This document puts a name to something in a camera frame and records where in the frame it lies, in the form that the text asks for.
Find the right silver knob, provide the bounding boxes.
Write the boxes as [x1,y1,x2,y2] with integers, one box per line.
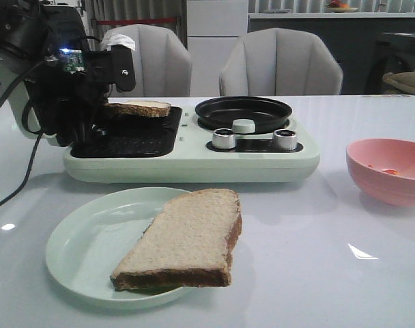
[272,129,298,151]

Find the beige chair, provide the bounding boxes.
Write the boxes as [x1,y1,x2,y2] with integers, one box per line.
[219,28,343,96]
[100,24,192,98]

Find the left silver knob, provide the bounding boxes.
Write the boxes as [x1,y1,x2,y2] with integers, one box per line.
[212,128,236,150]

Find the green breakfast maker base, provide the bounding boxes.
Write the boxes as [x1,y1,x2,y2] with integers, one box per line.
[63,105,319,183]

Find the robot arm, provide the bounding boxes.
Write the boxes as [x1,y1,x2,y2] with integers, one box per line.
[0,1,135,146]

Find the silver knob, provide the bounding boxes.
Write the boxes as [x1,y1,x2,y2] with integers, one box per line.
[272,129,298,151]
[212,128,236,150]

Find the black thin cable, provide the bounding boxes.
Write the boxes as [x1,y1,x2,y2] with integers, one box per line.
[0,33,113,210]

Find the grey curtain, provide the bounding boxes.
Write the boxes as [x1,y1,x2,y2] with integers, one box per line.
[84,0,187,46]

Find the shrimp pieces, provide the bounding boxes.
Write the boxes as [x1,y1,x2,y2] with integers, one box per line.
[368,165,399,176]

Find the beige cushion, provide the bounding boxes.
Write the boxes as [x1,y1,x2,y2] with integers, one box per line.
[382,71,415,95]

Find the pink bowl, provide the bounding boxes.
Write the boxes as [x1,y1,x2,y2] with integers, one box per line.
[346,138,415,207]

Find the fruit plate on counter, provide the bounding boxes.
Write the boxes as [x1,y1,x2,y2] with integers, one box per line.
[326,0,358,13]

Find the dark appliance at right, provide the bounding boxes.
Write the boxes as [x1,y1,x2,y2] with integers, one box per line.
[364,32,415,94]

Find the light green plate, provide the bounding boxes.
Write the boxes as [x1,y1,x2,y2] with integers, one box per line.
[46,187,192,310]

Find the bread slice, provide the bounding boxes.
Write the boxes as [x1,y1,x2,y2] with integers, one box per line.
[103,100,171,118]
[110,189,242,290]

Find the right beige chair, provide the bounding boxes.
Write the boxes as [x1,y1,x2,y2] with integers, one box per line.
[219,28,343,96]

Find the black round frying pan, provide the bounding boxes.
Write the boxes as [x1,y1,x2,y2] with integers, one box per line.
[195,96,292,134]

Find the white refrigerator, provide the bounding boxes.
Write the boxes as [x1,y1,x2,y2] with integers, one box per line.
[186,1,248,96]

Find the dark counter cabinet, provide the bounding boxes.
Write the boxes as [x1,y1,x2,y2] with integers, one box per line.
[248,12,415,94]

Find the left beige chair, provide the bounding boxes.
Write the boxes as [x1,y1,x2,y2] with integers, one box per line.
[100,24,192,98]

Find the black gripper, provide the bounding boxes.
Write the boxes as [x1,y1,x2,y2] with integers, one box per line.
[23,45,136,147]

